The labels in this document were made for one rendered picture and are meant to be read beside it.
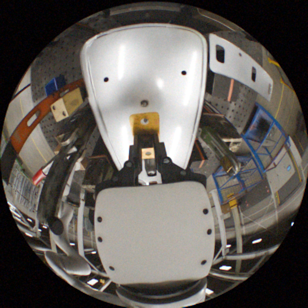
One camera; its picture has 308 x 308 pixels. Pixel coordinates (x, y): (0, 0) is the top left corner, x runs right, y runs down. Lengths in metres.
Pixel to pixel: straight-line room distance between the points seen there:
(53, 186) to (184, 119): 0.27
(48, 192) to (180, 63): 0.28
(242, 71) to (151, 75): 0.21
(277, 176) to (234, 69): 7.94
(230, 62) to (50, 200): 0.40
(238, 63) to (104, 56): 0.25
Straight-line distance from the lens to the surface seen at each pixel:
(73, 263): 0.52
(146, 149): 0.17
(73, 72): 0.60
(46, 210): 0.19
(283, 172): 7.96
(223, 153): 0.24
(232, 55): 0.26
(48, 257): 0.51
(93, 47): 0.21
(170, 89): 0.19
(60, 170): 0.20
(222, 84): 0.26
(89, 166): 0.39
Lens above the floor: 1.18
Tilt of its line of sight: 41 degrees down
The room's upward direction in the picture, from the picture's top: 174 degrees clockwise
